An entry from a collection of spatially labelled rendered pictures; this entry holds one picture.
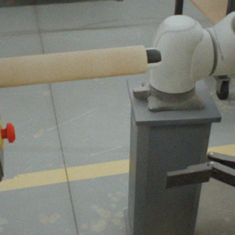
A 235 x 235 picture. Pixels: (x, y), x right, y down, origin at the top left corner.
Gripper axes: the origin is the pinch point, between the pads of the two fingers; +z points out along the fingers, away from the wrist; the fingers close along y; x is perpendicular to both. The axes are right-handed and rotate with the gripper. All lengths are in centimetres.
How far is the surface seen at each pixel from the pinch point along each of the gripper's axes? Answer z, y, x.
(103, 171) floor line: -12, 107, -121
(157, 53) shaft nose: 4.5, 8.0, 22.3
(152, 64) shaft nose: 5.2, 7.4, 21.3
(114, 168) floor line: -18, 108, -121
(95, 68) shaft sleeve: 11.8, 7.1, 21.8
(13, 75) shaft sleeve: 20.6, 7.1, 21.9
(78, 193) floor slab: 3, 95, -119
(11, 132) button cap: 23.6, 29.6, -8.8
